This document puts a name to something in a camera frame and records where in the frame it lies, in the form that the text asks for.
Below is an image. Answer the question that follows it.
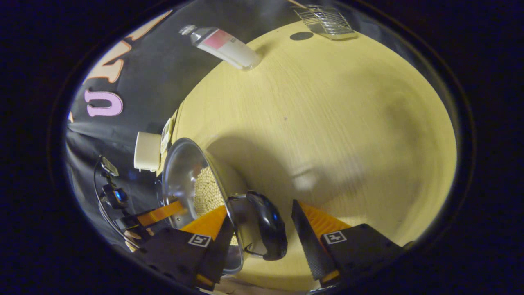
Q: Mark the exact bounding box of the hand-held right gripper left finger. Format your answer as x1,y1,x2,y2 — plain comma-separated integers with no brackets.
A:
135,205,235,291

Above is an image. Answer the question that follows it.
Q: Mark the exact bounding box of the clear glass holder cup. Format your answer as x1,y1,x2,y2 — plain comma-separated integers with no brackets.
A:
294,4,357,41

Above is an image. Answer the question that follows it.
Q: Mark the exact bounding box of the steel pot with black handle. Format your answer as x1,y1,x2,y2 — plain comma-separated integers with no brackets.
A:
162,138,288,274

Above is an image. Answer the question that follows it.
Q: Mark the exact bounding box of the white toaster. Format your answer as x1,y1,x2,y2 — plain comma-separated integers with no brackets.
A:
134,131,162,172

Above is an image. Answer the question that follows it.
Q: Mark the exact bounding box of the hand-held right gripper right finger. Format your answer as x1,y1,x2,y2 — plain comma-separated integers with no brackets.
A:
291,200,404,287

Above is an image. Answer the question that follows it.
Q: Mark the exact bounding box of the clear bottle with pink label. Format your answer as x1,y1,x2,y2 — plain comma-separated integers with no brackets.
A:
179,25,262,71

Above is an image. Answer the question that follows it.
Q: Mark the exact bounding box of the white divided dish of beans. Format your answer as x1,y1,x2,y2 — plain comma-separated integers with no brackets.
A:
160,118,173,154

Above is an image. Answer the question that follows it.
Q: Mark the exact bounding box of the black backdrop cloth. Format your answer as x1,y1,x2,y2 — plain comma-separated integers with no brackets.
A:
65,0,299,250

